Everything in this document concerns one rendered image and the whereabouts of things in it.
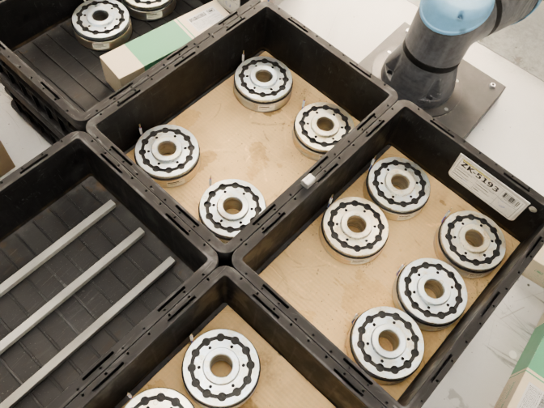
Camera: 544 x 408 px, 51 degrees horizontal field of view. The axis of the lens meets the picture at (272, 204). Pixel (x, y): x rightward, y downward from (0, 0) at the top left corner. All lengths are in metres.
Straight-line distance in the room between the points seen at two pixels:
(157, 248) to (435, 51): 0.60
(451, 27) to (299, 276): 0.51
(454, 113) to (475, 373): 0.50
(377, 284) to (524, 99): 0.64
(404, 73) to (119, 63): 0.53
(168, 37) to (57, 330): 0.52
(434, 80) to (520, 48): 1.46
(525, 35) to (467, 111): 1.46
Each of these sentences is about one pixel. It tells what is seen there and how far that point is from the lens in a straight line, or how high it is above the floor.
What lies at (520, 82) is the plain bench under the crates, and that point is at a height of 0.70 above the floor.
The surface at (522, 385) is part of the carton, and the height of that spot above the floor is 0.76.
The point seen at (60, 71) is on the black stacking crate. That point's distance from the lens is 1.09.
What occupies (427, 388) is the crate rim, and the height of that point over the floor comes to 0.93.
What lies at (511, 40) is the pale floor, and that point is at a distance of 2.60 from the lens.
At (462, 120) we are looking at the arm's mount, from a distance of 1.20.
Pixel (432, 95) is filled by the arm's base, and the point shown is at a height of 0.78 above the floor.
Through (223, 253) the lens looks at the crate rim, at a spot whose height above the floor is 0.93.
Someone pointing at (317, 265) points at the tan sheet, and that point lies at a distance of 0.86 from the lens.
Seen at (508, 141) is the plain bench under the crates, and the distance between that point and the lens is 1.27.
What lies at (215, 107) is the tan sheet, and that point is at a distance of 1.01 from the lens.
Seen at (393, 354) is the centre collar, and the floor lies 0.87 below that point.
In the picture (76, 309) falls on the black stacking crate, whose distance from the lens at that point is 0.86.
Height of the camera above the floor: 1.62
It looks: 61 degrees down
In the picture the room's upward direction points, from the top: 9 degrees clockwise
